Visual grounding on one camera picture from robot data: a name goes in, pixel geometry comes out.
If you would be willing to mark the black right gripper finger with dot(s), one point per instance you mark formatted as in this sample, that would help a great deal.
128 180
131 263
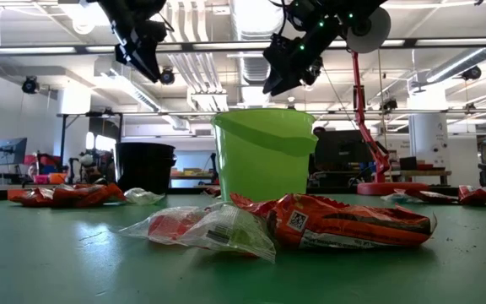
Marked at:
269 78
287 84

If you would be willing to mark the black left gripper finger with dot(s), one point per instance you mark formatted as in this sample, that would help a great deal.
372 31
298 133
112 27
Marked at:
144 61

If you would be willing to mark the orange white candy packet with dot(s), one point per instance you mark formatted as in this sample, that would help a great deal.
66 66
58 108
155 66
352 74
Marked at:
78 198

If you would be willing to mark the clear green candy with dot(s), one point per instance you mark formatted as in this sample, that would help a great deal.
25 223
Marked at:
397 197
234 232

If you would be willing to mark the black background robot arm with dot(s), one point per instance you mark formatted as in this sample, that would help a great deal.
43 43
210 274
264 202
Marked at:
214 169

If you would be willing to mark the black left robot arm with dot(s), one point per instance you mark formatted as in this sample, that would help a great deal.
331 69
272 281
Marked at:
133 8

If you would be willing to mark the clear wrapped red candy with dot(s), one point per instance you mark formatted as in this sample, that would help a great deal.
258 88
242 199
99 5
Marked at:
167 226
214 192

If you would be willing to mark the red white candy packet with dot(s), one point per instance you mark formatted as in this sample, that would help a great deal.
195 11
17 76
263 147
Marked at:
475 196

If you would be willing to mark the black ceiling spotlight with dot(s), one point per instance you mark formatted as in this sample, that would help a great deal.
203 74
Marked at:
315 72
30 85
471 73
167 77

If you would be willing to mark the black beam light strips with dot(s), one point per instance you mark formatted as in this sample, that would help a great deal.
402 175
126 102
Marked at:
243 45

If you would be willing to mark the large black screen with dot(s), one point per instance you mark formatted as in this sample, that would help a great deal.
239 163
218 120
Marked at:
344 150

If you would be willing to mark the lime green plastic bucket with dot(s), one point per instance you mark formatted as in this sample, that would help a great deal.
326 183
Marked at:
260 169

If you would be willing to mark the black plastic bucket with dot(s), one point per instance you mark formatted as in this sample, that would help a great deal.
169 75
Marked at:
146 169

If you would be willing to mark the orange bin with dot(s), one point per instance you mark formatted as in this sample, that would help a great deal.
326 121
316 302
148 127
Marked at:
57 178

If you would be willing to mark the red desk lamp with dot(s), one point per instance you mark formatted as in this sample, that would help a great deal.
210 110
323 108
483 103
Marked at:
390 188

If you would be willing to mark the white pillar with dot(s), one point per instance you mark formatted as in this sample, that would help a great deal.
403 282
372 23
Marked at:
428 143

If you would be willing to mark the wooden workbench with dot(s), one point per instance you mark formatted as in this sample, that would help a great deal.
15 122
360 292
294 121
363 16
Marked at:
420 172

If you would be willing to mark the computer monitor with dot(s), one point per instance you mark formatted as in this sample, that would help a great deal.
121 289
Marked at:
12 151

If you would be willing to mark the green table mat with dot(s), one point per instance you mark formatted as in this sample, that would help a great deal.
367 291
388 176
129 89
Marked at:
57 262

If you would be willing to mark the silver ventilation duct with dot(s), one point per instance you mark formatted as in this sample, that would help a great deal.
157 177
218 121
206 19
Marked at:
251 67
458 63

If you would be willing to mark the black metal rack frame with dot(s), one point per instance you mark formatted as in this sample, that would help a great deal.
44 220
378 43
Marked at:
62 143

